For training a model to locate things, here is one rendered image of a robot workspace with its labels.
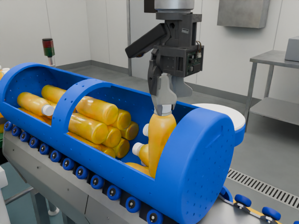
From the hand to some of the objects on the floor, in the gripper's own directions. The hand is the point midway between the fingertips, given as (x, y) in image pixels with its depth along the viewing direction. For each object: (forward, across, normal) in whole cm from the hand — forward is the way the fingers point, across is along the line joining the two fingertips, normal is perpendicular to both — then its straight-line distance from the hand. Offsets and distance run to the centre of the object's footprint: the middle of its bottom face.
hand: (163, 106), depth 59 cm
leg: (+124, -1, +76) cm, 146 cm away
